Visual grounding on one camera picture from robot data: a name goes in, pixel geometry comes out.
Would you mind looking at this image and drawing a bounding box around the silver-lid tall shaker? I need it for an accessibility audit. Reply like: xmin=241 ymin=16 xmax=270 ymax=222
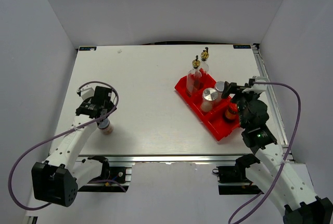
xmin=200 ymin=88 xmax=218 ymax=113

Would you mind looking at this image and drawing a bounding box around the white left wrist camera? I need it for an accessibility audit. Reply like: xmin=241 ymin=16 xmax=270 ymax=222
xmin=76 ymin=85 xmax=94 ymax=101

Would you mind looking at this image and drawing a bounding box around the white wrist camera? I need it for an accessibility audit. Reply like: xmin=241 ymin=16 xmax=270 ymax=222
xmin=247 ymin=76 xmax=268 ymax=94
xmin=76 ymin=85 xmax=94 ymax=101

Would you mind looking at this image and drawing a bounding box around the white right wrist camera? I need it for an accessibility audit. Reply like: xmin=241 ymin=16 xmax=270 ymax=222
xmin=247 ymin=76 xmax=268 ymax=94

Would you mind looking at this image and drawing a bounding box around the black table corner label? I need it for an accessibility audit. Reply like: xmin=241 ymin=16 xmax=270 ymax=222
xmin=79 ymin=46 xmax=97 ymax=51

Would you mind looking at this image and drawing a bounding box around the red-lid sauce jar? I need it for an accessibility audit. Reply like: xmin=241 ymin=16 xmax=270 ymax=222
xmin=224 ymin=103 xmax=238 ymax=121

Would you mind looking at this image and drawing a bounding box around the right black table label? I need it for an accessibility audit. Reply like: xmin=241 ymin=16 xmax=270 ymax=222
xmin=233 ymin=44 xmax=252 ymax=49

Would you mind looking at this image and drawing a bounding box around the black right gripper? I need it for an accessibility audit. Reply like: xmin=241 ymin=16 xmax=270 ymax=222
xmin=221 ymin=81 xmax=260 ymax=129

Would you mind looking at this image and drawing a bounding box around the silver-lid small shaker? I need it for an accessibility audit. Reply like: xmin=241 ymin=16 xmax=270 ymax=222
xmin=214 ymin=81 xmax=225 ymax=105

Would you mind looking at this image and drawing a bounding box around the gold-cap oil bottle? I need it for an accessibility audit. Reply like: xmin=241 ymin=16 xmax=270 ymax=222
xmin=199 ymin=47 xmax=209 ymax=74
xmin=186 ymin=55 xmax=202 ymax=97

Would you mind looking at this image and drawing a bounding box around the white-lid sauce jar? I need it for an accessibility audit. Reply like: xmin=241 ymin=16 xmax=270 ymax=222
xmin=98 ymin=119 xmax=113 ymax=135

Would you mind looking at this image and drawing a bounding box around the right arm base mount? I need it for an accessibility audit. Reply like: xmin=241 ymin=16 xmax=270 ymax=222
xmin=212 ymin=154 xmax=262 ymax=195

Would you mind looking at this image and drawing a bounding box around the aluminium table frame rail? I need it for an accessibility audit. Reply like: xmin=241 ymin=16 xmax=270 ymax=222
xmin=252 ymin=43 xmax=289 ymax=154

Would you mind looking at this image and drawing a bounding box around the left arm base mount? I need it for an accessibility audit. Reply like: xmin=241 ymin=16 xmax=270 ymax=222
xmin=74 ymin=156 xmax=134 ymax=193

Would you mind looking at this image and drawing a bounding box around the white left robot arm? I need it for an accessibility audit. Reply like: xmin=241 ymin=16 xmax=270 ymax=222
xmin=31 ymin=85 xmax=116 ymax=207

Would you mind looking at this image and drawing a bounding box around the red plastic organizer tray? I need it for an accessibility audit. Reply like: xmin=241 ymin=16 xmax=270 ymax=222
xmin=174 ymin=74 xmax=240 ymax=141

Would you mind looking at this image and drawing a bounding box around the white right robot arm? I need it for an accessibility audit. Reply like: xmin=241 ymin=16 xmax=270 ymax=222
xmin=222 ymin=77 xmax=332 ymax=223

